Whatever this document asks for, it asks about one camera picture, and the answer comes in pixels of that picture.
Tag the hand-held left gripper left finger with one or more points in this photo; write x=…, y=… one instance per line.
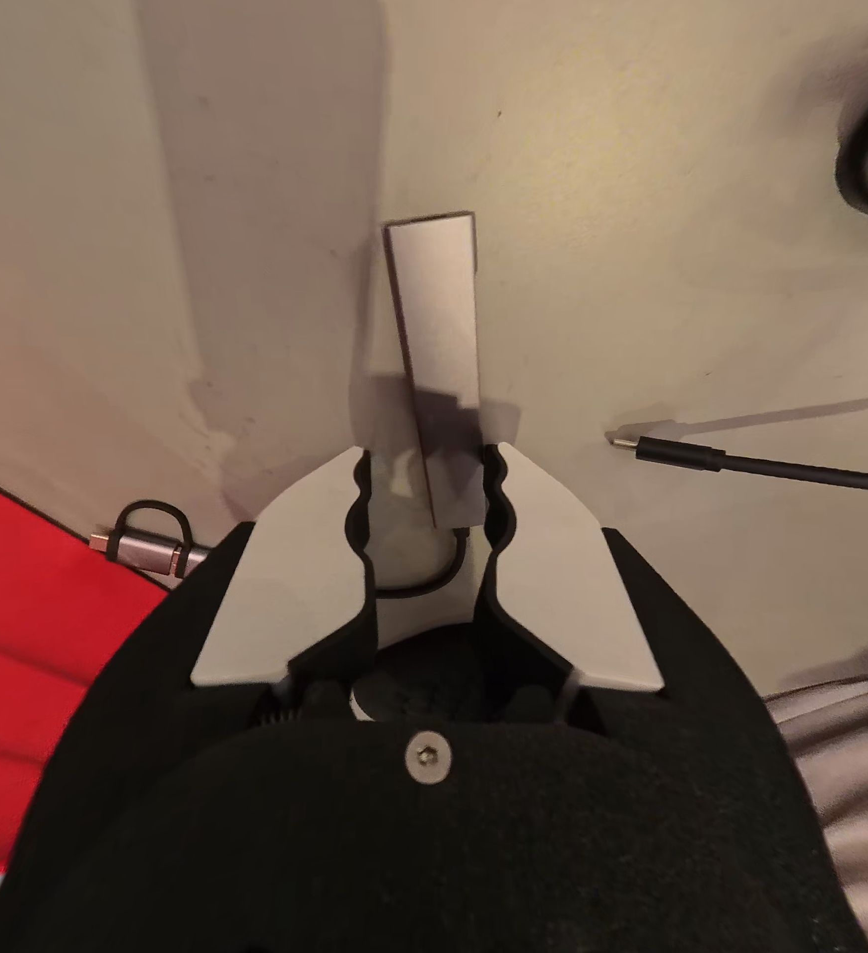
x=255, y=595

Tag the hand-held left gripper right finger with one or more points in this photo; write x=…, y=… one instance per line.
x=575, y=595

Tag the grey aluminium usb hub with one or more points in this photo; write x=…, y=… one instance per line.
x=437, y=313

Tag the red panel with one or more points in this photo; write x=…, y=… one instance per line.
x=32, y=633

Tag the grey cloth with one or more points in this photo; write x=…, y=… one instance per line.
x=850, y=782

